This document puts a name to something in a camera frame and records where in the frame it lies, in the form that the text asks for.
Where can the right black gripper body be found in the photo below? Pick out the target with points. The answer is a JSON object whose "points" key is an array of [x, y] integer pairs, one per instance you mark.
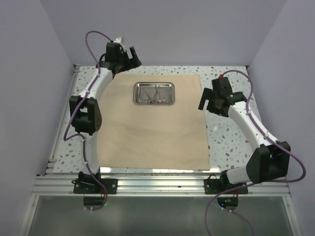
{"points": [[219, 111]]}

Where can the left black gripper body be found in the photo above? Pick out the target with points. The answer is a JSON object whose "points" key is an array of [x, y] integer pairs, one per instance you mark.
{"points": [[123, 65]]}

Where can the steel tweezers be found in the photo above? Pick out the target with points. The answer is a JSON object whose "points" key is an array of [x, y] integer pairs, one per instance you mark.
{"points": [[139, 99]]}

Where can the steel instrument tray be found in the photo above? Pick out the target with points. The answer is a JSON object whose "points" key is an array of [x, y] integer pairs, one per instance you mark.
{"points": [[166, 89]]}

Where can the steel forceps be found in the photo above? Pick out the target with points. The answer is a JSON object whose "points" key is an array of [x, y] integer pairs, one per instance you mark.
{"points": [[149, 100]]}

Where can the beige cloth wrap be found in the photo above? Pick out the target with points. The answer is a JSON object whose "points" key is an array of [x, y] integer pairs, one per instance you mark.
{"points": [[152, 136]]}

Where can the steel surgical scissors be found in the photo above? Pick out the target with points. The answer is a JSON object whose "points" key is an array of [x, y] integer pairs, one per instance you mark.
{"points": [[157, 96]]}

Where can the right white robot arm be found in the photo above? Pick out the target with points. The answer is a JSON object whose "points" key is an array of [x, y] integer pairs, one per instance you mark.
{"points": [[268, 162]]}

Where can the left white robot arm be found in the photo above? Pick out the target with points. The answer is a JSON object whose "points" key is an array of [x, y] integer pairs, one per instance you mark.
{"points": [[85, 114]]}

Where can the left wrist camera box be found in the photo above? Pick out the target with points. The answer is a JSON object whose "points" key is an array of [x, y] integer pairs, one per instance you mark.
{"points": [[114, 51]]}

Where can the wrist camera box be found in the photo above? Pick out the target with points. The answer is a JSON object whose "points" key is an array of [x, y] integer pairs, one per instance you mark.
{"points": [[114, 51], [221, 87]]}

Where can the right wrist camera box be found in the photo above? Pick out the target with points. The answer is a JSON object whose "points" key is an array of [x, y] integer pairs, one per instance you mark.
{"points": [[221, 87]]}

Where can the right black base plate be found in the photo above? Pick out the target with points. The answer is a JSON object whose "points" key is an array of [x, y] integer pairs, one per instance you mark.
{"points": [[214, 185]]}

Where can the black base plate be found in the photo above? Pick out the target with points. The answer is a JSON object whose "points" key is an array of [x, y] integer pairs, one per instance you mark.
{"points": [[86, 184], [214, 185]]}

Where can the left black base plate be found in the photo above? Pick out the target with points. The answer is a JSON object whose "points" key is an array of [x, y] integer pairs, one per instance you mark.
{"points": [[86, 184]]}

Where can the aluminium front rail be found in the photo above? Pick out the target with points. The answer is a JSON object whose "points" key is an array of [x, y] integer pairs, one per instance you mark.
{"points": [[151, 185]]}

